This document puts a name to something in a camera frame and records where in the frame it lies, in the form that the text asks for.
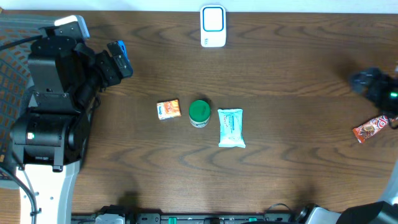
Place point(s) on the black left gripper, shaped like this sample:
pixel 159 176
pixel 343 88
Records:
pixel 107 76

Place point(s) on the orange tissue pack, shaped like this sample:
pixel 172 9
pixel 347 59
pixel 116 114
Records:
pixel 168 109

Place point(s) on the green lid white jar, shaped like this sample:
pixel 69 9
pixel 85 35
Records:
pixel 199 113

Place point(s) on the light green wet wipes pack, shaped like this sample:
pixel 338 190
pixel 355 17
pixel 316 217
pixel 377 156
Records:
pixel 231 128

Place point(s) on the orange red snack bag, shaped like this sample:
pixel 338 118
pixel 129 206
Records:
pixel 371 127

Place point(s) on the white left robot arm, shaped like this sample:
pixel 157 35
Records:
pixel 49 139

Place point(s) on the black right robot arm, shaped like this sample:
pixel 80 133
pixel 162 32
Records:
pixel 380 89

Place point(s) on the white barcode scanner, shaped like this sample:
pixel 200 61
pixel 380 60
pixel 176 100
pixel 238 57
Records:
pixel 213 26

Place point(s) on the grey plastic basket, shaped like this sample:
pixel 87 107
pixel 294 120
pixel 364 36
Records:
pixel 15 75

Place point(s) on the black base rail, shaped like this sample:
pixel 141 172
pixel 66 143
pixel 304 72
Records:
pixel 119 214

